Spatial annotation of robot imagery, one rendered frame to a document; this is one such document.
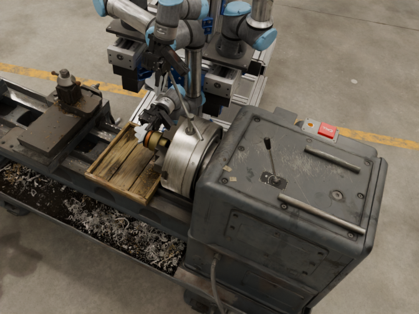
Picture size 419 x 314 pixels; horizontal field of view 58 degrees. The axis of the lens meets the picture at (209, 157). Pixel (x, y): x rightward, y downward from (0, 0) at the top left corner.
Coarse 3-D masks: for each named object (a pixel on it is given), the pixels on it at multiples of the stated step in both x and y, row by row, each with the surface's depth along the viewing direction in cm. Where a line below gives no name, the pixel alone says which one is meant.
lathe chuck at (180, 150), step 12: (204, 120) 145; (180, 132) 138; (180, 144) 136; (192, 144) 136; (168, 156) 137; (180, 156) 136; (168, 168) 138; (180, 168) 136; (168, 180) 141; (180, 180) 138; (180, 192) 144
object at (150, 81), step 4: (152, 76) 132; (160, 76) 130; (148, 80) 133; (152, 80) 133; (160, 80) 132; (148, 84) 134; (152, 84) 134; (160, 84) 133; (156, 88) 133; (160, 88) 134; (156, 92) 135; (160, 92) 136; (156, 96) 137
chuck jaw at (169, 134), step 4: (180, 116) 148; (184, 116) 151; (180, 120) 149; (172, 124) 150; (180, 124) 149; (172, 128) 150; (176, 128) 149; (164, 132) 151; (168, 132) 150; (172, 132) 150; (164, 136) 151; (168, 136) 151; (172, 136) 150
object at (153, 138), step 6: (150, 132) 152; (156, 132) 152; (144, 138) 151; (150, 138) 150; (156, 138) 150; (162, 138) 151; (144, 144) 152; (150, 144) 150; (156, 144) 149; (162, 144) 150; (168, 144) 156; (150, 150) 154
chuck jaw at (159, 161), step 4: (156, 148) 148; (160, 148) 148; (164, 148) 149; (156, 152) 149; (160, 152) 147; (164, 152) 147; (156, 156) 146; (160, 156) 145; (164, 156) 145; (156, 160) 147; (160, 160) 143; (156, 164) 142; (160, 164) 142; (156, 168) 143; (160, 168) 142; (160, 172) 143; (164, 172) 140; (164, 176) 142
